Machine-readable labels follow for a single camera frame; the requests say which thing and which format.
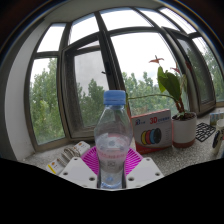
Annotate small colourful printed box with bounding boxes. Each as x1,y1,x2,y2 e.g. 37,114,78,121
209,111,224,127

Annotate black lattice trivet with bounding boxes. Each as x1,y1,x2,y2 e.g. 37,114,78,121
194,122,217,143

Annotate clear blue-capped water bottle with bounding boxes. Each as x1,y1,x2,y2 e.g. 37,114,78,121
93,89,134,191

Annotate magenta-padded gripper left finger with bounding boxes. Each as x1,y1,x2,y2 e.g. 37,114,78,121
58,146,101,190

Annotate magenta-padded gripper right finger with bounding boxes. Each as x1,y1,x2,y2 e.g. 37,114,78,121
123,147,165,190

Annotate white red filament box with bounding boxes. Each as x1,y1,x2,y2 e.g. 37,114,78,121
130,108,174,155

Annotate coiled white power cable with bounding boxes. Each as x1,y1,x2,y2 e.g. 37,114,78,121
61,146,82,164

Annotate potted plant in white pot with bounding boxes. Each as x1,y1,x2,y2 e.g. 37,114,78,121
125,55,198,149

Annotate dark framed bay window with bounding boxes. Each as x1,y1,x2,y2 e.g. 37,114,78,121
23,6,224,153

